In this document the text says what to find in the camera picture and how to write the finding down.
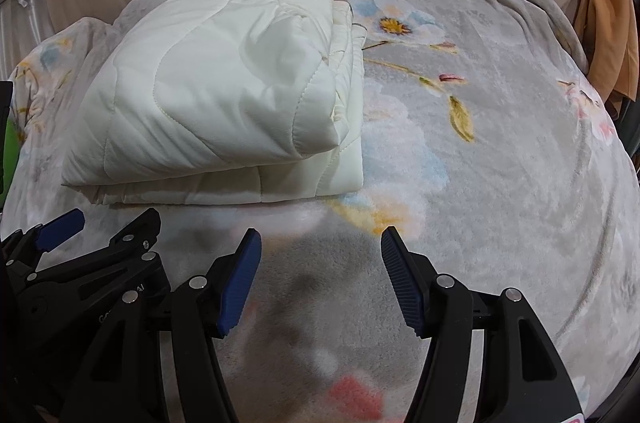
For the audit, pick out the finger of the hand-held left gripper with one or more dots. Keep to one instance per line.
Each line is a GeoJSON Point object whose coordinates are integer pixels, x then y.
{"type": "Point", "coordinates": [60, 225]}
{"type": "Point", "coordinates": [135, 228]}

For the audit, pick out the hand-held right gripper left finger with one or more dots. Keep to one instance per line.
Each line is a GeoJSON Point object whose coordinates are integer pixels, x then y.
{"type": "Point", "coordinates": [240, 288]}

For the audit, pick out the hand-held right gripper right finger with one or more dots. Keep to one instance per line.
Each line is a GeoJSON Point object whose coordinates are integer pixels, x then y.
{"type": "Point", "coordinates": [402, 288]}

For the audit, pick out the white quilted comforter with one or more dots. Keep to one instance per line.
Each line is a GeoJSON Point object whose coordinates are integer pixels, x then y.
{"type": "Point", "coordinates": [200, 78]}

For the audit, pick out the green object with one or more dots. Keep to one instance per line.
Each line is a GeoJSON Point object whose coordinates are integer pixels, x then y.
{"type": "Point", "coordinates": [10, 153]}

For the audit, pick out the grey floral blanket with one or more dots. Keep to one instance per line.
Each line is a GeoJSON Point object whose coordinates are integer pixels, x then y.
{"type": "Point", "coordinates": [500, 203]}

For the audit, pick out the orange hanging cloth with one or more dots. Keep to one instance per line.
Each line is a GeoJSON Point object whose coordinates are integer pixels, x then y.
{"type": "Point", "coordinates": [605, 28]}

